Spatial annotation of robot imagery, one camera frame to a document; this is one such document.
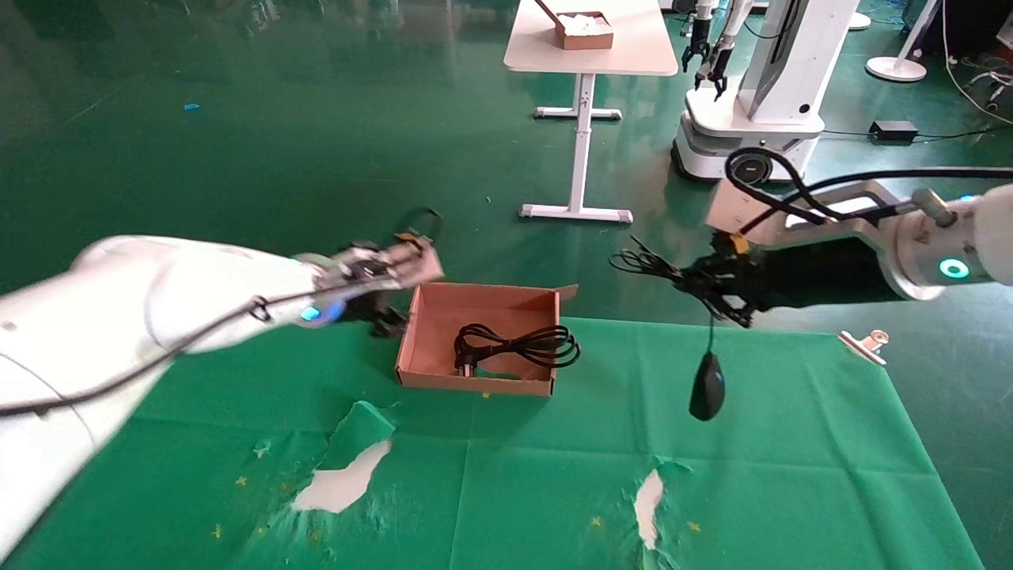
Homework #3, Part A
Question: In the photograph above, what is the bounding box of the small brown cardboard box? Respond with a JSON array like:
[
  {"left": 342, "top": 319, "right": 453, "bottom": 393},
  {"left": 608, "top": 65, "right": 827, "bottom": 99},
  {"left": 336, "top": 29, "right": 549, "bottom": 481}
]
[{"left": 535, "top": 0, "right": 616, "bottom": 51}]

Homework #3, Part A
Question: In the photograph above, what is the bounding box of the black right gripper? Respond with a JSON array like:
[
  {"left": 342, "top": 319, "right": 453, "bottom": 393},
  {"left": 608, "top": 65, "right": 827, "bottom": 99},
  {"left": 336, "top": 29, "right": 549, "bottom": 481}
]
[{"left": 682, "top": 237, "right": 899, "bottom": 327}]

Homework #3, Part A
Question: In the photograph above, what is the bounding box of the black background robot gripper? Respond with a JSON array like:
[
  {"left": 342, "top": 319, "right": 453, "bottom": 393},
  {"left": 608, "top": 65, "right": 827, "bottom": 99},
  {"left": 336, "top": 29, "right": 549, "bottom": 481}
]
[
  {"left": 682, "top": 22, "right": 712, "bottom": 74},
  {"left": 695, "top": 40, "right": 737, "bottom": 101}
]

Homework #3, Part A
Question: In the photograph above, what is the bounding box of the black floor cable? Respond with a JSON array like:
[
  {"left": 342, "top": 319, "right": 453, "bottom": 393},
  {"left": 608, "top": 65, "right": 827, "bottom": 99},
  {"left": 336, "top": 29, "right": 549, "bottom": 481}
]
[{"left": 823, "top": 123, "right": 1013, "bottom": 144}]

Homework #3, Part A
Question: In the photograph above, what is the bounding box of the white filling material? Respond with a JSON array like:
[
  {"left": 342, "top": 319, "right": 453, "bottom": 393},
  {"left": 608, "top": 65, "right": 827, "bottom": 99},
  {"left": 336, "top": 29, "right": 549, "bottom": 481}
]
[{"left": 558, "top": 12, "right": 613, "bottom": 34}]

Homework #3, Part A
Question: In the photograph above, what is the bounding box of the open brown cardboard box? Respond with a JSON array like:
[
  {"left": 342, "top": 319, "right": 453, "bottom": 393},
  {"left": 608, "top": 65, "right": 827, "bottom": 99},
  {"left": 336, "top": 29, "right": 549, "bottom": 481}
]
[{"left": 395, "top": 280, "right": 579, "bottom": 397}]

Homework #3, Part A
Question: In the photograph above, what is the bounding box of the white pedestal table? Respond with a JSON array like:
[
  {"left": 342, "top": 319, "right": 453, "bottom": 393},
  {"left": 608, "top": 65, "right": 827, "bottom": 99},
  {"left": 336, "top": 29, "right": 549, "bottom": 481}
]
[{"left": 503, "top": 0, "right": 680, "bottom": 225}]

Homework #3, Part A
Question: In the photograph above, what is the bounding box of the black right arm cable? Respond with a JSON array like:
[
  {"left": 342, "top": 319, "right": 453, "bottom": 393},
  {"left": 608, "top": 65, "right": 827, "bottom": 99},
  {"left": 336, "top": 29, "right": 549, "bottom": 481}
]
[{"left": 726, "top": 147, "right": 1013, "bottom": 232}]

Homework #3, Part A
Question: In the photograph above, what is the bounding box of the white wheeled background robot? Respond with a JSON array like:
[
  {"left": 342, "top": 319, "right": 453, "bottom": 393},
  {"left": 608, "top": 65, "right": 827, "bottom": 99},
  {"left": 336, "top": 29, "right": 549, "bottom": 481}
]
[{"left": 671, "top": 0, "right": 863, "bottom": 184}]

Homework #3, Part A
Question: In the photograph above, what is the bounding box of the white floor stand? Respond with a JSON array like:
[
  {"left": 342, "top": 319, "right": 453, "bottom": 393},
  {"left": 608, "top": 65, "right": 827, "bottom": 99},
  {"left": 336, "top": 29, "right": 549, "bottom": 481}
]
[{"left": 865, "top": 0, "right": 943, "bottom": 82}]

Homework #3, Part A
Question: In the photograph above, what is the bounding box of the green table cloth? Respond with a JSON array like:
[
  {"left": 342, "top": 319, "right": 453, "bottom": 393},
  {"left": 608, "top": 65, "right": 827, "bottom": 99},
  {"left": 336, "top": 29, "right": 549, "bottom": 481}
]
[{"left": 6, "top": 315, "right": 984, "bottom": 570}]

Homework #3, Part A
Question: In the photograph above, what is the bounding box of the white floor cable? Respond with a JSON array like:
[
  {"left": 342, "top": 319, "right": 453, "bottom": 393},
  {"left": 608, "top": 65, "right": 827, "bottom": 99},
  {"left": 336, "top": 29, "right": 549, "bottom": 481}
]
[{"left": 940, "top": 0, "right": 1013, "bottom": 126}]

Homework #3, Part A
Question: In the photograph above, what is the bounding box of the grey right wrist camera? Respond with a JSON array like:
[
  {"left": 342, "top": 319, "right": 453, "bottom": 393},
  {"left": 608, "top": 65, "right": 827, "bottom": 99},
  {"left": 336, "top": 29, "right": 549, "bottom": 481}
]
[{"left": 706, "top": 178, "right": 911, "bottom": 249}]

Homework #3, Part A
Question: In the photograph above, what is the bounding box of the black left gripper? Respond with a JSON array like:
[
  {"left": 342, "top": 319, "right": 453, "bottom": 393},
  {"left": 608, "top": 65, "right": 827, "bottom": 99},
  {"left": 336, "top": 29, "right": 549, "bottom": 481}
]
[{"left": 336, "top": 289, "right": 409, "bottom": 339}]

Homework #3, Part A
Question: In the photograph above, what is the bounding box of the metal table clip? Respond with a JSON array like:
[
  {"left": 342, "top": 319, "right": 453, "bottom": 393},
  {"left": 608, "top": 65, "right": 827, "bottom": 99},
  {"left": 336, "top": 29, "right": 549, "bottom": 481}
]
[{"left": 839, "top": 330, "right": 891, "bottom": 367}]

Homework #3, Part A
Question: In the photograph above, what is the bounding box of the black power cable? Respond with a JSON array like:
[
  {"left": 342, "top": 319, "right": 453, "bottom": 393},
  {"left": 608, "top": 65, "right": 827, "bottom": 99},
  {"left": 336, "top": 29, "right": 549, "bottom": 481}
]
[{"left": 453, "top": 322, "right": 582, "bottom": 378}]

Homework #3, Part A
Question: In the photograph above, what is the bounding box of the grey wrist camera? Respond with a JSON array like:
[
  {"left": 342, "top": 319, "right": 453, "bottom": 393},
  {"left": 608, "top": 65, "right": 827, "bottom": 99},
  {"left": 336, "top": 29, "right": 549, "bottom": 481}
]
[
  {"left": 706, "top": 178, "right": 911, "bottom": 249},
  {"left": 336, "top": 233, "right": 445, "bottom": 287}
]

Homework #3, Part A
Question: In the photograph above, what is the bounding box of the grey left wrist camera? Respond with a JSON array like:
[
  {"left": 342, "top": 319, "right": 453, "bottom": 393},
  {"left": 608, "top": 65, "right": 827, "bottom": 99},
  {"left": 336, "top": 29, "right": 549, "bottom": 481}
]
[{"left": 336, "top": 233, "right": 445, "bottom": 287}]

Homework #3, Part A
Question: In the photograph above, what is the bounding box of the black wired computer mouse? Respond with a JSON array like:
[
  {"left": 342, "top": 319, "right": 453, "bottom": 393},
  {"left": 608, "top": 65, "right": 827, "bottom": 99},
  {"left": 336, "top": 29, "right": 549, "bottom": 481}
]
[{"left": 609, "top": 235, "right": 754, "bottom": 423}]

